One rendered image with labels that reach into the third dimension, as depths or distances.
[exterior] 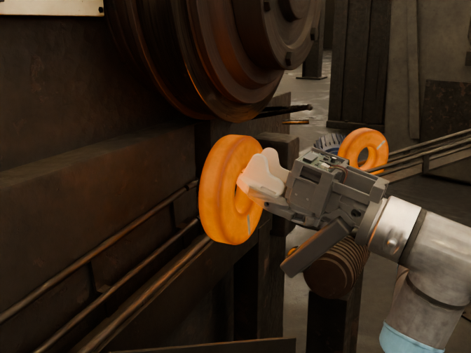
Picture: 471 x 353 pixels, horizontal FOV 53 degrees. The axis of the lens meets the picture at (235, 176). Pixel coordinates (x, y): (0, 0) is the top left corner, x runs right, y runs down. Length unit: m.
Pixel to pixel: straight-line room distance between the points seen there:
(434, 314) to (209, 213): 0.30
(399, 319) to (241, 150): 0.30
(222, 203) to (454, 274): 0.29
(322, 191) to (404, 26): 3.02
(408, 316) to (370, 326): 1.25
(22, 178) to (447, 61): 3.10
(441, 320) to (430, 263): 0.07
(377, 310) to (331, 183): 1.40
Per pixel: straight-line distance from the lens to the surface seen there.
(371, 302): 2.02
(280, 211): 0.62
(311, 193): 0.61
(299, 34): 0.88
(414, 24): 3.52
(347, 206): 0.62
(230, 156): 0.63
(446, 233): 0.60
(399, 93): 3.60
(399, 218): 0.60
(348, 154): 1.27
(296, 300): 1.98
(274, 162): 0.67
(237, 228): 0.67
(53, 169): 0.66
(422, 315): 0.63
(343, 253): 1.19
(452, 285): 0.61
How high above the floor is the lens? 1.05
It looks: 18 degrees down
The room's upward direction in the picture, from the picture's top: straight up
